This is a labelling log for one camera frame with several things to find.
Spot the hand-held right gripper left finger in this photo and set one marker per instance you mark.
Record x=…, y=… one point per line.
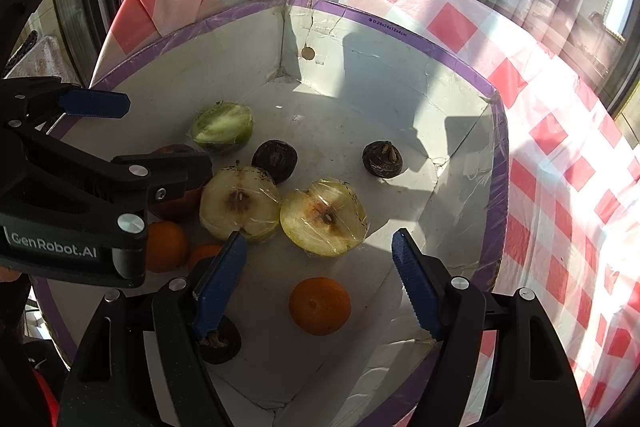
x=220, y=287

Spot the mandarin orange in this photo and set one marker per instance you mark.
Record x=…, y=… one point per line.
x=320, y=305
x=204, y=255
x=165, y=247

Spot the reddish brown round fruit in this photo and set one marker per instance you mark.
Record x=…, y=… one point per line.
x=175, y=208

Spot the green apple half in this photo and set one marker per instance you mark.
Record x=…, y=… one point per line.
x=222, y=127

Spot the yellow apple half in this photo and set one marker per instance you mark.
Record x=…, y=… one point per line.
x=324, y=217
x=240, y=204

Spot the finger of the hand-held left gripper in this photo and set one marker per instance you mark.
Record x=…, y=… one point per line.
x=95, y=103
x=160, y=172

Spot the patterned cloth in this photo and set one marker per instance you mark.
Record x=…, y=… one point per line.
x=45, y=57

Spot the purple cardboard box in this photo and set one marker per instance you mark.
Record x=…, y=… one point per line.
x=350, y=107

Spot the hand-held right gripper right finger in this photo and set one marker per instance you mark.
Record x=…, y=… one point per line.
x=415, y=287

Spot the red checkered tablecloth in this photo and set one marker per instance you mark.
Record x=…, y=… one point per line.
x=550, y=187

